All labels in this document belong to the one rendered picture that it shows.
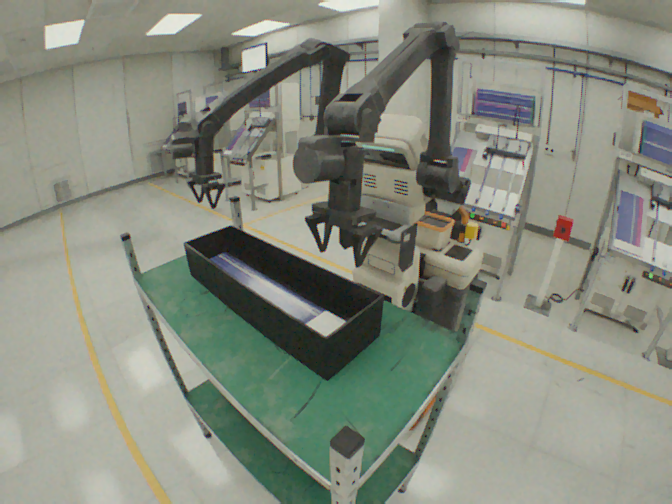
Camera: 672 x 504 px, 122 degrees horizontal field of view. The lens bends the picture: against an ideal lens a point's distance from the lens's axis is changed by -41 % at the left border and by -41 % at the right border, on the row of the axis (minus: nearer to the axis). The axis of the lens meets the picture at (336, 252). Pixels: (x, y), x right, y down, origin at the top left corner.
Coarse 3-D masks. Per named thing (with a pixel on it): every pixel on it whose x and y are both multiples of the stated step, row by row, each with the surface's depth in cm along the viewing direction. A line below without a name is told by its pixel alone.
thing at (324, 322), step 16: (224, 256) 91; (240, 272) 83; (256, 272) 83; (256, 288) 76; (272, 288) 76; (288, 304) 71; (304, 304) 71; (304, 320) 66; (320, 320) 66; (336, 320) 66
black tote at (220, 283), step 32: (192, 256) 83; (256, 256) 91; (288, 256) 79; (224, 288) 74; (288, 288) 82; (320, 288) 75; (352, 288) 67; (256, 320) 67; (288, 320) 57; (352, 320) 56; (288, 352) 62; (320, 352) 54; (352, 352) 60
